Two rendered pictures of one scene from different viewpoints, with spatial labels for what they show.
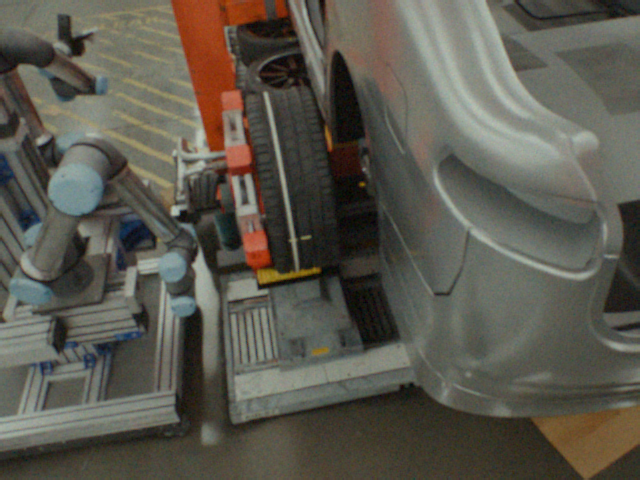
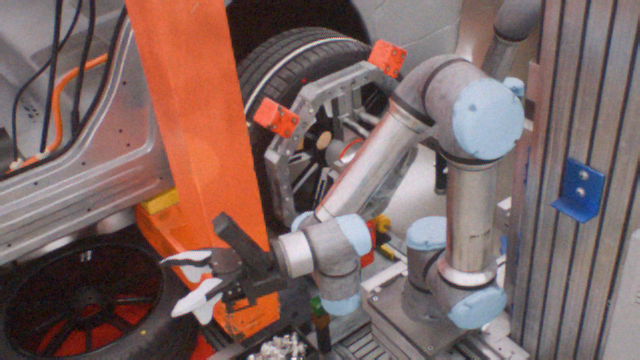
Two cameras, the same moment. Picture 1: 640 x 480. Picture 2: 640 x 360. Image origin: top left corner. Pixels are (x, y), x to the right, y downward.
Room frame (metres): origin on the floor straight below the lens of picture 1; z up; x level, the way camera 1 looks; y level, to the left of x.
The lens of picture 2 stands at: (2.48, 1.70, 1.96)
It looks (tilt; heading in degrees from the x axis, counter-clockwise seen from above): 35 degrees down; 243
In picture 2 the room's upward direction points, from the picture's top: 7 degrees counter-clockwise
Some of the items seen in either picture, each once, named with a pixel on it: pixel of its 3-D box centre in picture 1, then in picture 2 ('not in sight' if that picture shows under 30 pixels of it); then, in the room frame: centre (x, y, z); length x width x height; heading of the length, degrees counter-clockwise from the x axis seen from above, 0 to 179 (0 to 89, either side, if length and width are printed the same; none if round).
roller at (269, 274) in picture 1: (288, 271); (362, 209); (1.53, 0.13, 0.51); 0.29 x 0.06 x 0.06; 96
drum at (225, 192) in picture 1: (227, 193); (362, 164); (1.63, 0.31, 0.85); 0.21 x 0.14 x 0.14; 96
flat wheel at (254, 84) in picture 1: (298, 87); not in sight; (3.21, 0.02, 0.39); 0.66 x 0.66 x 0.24
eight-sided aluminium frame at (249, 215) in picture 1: (246, 189); (347, 154); (1.63, 0.24, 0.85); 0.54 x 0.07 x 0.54; 6
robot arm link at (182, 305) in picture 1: (182, 296); not in sight; (1.14, 0.43, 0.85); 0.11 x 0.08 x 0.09; 6
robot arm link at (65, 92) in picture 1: (66, 86); (335, 277); (2.08, 0.92, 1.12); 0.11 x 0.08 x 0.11; 79
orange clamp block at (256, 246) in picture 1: (256, 248); not in sight; (1.32, 0.21, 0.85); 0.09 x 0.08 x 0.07; 6
